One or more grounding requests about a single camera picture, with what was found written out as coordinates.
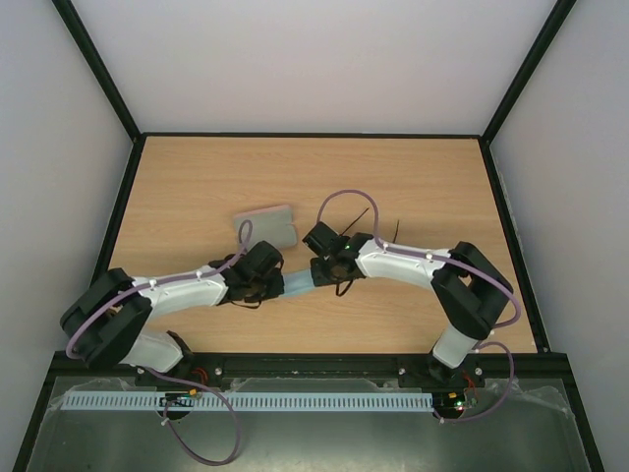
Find light blue cleaning cloth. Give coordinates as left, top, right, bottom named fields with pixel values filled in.
left=282, top=269, right=315, bottom=297

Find black aviator sunglasses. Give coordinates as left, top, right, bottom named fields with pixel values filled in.
left=341, top=208, right=402, bottom=242

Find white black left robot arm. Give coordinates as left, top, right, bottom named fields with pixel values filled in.
left=60, top=251, right=284, bottom=374

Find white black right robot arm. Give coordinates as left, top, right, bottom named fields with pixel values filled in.
left=304, top=233, right=517, bottom=385

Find grey metal front plate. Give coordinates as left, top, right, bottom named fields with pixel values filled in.
left=27, top=379, right=590, bottom=471

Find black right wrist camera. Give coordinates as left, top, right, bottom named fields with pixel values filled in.
left=303, top=221, right=348, bottom=258

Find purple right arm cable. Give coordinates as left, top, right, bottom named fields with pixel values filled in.
left=316, top=189, right=523, bottom=427

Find black front mounting rail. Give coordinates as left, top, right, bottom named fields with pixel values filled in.
left=48, top=349, right=571, bottom=389

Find light blue slotted cable duct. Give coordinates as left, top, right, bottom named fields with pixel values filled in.
left=60, top=391, right=433, bottom=413

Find black left corner frame post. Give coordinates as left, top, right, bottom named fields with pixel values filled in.
left=52, top=0, right=142, bottom=143

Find black corner frame post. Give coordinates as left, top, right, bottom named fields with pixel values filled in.
left=52, top=0, right=142, bottom=143
left=482, top=0, right=577, bottom=146

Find black right corner frame post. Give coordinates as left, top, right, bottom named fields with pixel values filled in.
left=482, top=0, right=577, bottom=146

